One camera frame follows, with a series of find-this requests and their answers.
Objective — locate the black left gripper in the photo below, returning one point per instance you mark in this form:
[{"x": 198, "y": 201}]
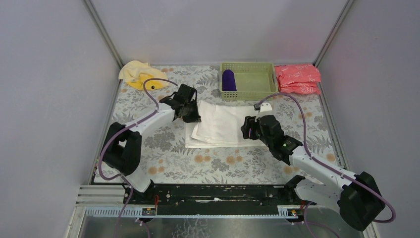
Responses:
[{"x": 189, "y": 111}]

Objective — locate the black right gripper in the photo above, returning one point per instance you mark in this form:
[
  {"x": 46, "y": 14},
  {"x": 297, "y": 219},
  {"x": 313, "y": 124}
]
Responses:
[{"x": 252, "y": 128}]

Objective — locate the white towel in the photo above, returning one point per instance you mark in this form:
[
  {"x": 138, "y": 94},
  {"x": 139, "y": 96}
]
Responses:
[{"x": 219, "y": 127}]

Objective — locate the purple microfibre towel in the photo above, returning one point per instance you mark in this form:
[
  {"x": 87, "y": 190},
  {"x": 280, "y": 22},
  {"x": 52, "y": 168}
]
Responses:
[{"x": 228, "y": 81}]

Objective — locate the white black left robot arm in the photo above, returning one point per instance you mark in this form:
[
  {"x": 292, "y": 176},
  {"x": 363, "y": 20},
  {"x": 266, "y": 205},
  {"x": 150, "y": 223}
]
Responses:
[{"x": 123, "y": 143}]

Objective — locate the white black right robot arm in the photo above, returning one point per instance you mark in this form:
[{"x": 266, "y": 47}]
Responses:
[{"x": 355, "y": 197}]

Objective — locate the green perforated plastic basket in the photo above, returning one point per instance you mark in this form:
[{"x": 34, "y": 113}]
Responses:
[{"x": 252, "y": 80}]

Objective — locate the pink patterned plastic package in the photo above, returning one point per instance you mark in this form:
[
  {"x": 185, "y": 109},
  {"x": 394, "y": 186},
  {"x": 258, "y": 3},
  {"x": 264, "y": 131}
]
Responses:
[{"x": 298, "y": 78}]

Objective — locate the yellow duck towel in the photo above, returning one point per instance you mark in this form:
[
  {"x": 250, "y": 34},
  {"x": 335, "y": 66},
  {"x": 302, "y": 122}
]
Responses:
[{"x": 135, "y": 73}]

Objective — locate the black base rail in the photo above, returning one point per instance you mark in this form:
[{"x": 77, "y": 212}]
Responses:
[{"x": 214, "y": 199}]

